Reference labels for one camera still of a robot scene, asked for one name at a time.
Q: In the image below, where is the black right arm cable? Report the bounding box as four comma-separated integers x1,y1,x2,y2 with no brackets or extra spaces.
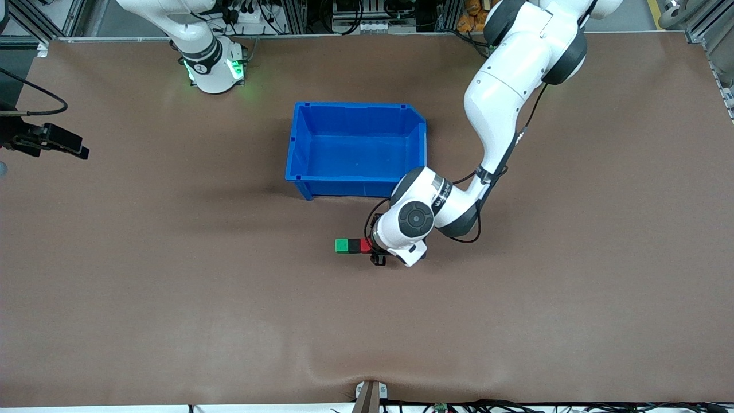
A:
0,68,69,118

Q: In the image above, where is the metal mat clamp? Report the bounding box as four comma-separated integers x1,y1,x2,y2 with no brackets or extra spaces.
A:
354,380,389,413

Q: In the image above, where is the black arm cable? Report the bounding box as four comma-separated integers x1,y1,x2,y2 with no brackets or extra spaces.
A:
364,83,549,244
0,68,69,118

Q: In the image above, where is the aluminium frame profile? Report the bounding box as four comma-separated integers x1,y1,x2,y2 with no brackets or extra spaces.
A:
685,0,734,124

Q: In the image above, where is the white power strip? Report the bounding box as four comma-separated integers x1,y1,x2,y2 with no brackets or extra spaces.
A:
227,9,270,26

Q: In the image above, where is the orange bag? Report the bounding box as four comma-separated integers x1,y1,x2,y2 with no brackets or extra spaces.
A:
457,0,495,33

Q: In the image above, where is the grey pipe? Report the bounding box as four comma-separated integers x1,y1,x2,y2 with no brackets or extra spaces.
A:
658,0,696,30

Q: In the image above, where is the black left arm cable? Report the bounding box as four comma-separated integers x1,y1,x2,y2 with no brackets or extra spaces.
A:
364,83,549,244

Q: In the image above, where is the blue plastic storage bin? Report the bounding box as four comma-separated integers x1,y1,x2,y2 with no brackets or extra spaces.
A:
285,102,429,203

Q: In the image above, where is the brown table mat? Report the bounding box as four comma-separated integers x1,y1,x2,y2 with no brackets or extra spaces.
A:
0,32,734,405

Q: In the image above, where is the white connector block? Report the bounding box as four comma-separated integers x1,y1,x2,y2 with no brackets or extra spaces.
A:
333,20,416,34

